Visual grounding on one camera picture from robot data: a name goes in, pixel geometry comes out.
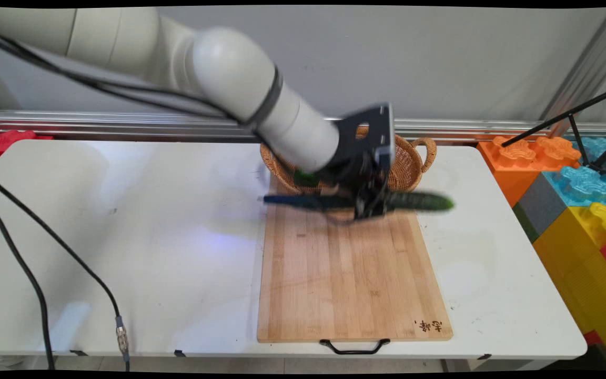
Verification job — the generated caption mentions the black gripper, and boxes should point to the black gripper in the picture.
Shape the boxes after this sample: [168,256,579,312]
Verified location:
[329,150,391,221]

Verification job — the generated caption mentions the green cucumber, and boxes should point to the green cucumber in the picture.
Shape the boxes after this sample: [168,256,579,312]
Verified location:
[386,192,455,213]

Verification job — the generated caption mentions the woven wicker basket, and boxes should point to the woven wicker basket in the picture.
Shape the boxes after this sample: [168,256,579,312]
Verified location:
[260,126,437,194]

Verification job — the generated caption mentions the bamboo cutting board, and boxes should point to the bamboo cutting board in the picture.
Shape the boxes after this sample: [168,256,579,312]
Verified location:
[257,176,453,355]

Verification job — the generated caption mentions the green vegetable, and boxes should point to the green vegetable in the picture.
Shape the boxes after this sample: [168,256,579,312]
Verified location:
[294,169,320,188]

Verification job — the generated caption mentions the orange foam block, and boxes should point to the orange foam block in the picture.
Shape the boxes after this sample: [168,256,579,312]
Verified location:
[477,135,582,207]

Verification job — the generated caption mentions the grey foam block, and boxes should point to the grey foam block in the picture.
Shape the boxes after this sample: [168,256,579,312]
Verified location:
[512,173,568,244]

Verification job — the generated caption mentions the blue foam block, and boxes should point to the blue foam block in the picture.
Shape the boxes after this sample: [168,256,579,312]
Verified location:
[542,136,606,205]

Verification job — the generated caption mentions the black tripod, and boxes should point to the black tripod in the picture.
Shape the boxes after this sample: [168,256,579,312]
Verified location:
[501,84,606,175]

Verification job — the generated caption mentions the large red foam block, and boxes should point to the large red foam block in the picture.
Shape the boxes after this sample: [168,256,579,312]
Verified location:
[0,128,54,163]

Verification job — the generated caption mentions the black wrist camera mount plate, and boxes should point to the black wrist camera mount plate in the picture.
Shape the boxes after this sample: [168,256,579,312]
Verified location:
[328,103,395,172]

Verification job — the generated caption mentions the aluminium frame post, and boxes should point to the aluminium frame post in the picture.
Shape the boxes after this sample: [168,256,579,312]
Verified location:
[539,7,606,138]

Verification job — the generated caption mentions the aluminium rail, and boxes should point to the aluminium rail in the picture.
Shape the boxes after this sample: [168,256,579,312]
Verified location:
[0,109,606,144]

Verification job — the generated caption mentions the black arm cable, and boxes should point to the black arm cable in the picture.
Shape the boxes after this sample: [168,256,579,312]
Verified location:
[0,27,282,158]

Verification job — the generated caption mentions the black cable with metal connector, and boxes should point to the black cable with metal connector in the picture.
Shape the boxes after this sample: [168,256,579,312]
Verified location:
[0,169,131,372]

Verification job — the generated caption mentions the plain black cable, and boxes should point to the plain black cable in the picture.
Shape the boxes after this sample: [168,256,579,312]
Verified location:
[0,202,56,371]

